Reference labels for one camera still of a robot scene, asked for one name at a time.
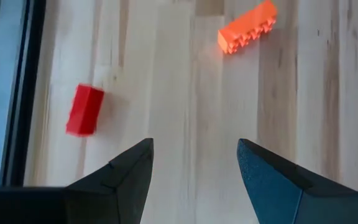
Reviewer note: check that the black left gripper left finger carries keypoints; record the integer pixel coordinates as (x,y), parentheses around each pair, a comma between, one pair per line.
(117,193)

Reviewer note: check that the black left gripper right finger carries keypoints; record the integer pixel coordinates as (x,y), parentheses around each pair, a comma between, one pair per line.
(275,193)

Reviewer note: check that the red toy building block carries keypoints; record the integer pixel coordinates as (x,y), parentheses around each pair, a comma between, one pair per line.
(84,112)

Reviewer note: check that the orange toy building block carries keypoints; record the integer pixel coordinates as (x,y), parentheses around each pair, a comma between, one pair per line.
(244,28)

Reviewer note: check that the black aluminium table frame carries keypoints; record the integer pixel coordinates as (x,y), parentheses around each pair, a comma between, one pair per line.
(26,93)

